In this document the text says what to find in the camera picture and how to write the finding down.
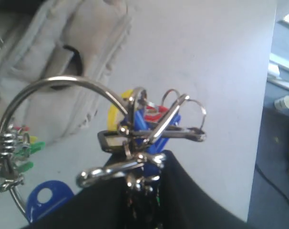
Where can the white paper cup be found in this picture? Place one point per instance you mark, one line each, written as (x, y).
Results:
(282, 103)

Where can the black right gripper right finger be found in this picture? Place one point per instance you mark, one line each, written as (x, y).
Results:
(184, 205)

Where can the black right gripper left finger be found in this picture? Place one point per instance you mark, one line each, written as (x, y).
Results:
(102, 203)

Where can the beige fabric duffel bag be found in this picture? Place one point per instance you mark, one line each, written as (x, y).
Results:
(45, 38)

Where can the bunch of colourful key tags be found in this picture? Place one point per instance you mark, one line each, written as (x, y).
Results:
(132, 137)

